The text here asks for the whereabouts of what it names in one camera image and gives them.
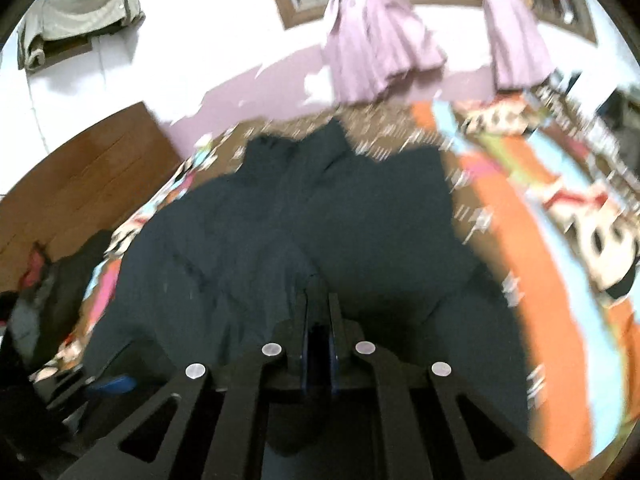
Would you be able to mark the wooden headboard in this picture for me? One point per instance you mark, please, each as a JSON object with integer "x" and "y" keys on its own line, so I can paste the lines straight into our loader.
{"x": 85, "y": 175}

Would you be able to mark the brown patterned blanket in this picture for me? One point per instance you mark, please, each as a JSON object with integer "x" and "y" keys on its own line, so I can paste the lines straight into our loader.
{"x": 390, "y": 130}

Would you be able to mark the wooden window frame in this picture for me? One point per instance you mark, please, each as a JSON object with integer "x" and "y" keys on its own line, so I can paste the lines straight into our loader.
{"x": 292, "y": 5}

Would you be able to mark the grey cloth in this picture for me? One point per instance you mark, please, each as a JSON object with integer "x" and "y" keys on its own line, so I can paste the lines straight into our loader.
{"x": 80, "y": 10}

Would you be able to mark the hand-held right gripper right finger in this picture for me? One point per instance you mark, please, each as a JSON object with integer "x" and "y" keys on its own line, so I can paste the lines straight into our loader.
{"x": 334, "y": 360}

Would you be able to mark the black pants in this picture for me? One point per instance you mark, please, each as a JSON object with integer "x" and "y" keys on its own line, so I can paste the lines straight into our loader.
{"x": 360, "y": 220}

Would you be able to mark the wooden wall niche frame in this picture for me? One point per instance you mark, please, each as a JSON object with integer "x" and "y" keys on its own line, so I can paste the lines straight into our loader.
{"x": 70, "y": 49}

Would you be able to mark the wide purple curtain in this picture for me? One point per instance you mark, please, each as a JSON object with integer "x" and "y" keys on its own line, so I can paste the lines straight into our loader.
{"x": 372, "y": 40}

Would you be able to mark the narrow purple curtain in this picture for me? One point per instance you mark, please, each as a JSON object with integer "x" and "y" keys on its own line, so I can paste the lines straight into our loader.
{"x": 515, "y": 35}

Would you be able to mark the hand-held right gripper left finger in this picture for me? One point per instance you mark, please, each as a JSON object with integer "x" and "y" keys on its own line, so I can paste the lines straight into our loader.
{"x": 303, "y": 360}

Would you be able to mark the pile of dark clothes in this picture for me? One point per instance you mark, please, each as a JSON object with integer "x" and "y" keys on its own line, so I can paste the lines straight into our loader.
{"x": 55, "y": 290}

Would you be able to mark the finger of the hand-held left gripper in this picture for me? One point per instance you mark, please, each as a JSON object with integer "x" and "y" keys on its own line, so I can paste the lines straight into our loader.
{"x": 114, "y": 386}

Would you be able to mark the colourful cartoon bedsheet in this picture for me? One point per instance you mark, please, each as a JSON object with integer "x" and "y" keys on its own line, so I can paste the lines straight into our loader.
{"x": 530, "y": 270}

